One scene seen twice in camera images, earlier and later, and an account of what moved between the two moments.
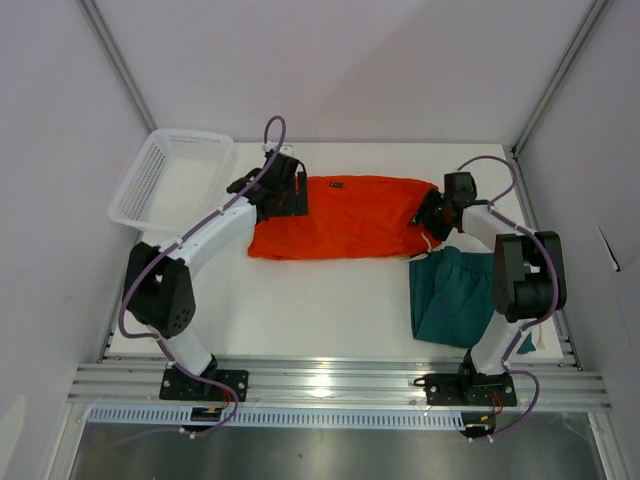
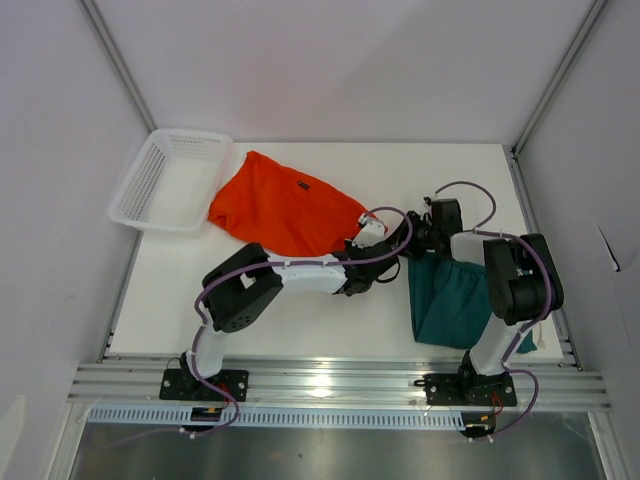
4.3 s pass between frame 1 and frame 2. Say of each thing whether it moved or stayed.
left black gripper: moved
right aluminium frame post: stayed
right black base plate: stayed
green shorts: stayed
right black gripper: moved
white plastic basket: stayed
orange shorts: moved
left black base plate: stayed
